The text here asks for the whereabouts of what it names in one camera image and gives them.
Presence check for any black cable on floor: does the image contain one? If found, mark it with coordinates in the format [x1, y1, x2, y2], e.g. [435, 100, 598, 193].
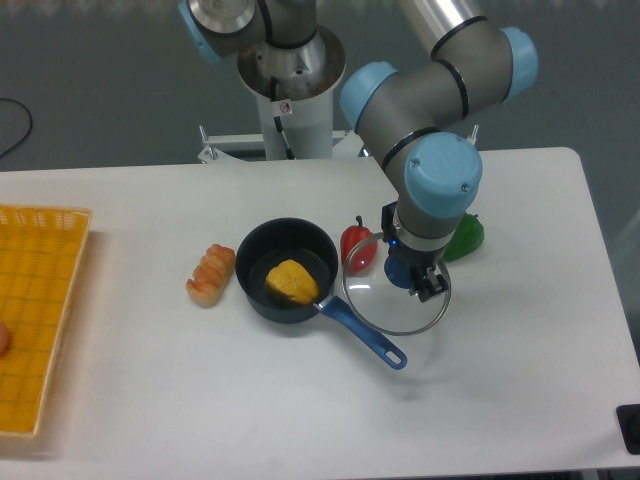
[0, 97, 34, 159]

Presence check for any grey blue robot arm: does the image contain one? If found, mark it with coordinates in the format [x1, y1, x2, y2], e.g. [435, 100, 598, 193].
[178, 1, 538, 301]

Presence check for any red toy bell pepper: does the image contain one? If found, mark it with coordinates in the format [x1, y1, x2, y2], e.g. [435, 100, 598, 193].
[340, 215, 379, 276]

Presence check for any dark pot with blue handle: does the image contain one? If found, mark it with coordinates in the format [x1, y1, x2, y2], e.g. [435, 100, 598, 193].
[235, 218, 407, 370]

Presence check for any orange toy shrimp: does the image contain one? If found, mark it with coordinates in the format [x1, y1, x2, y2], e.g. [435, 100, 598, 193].
[185, 244, 235, 308]

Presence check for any yellow toy fruit piece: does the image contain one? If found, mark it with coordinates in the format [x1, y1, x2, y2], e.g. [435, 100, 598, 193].
[265, 259, 320, 307]

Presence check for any green toy bell pepper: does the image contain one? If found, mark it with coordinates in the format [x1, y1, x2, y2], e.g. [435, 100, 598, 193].
[443, 214, 485, 262]

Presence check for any glass pot lid blue knob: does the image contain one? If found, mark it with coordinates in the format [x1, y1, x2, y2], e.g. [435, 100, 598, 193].
[342, 233, 452, 336]

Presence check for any yellow woven basket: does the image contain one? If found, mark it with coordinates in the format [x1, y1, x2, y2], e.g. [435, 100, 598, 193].
[1, 204, 92, 438]

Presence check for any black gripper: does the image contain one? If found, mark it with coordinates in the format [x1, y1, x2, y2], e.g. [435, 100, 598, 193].
[381, 203, 448, 303]

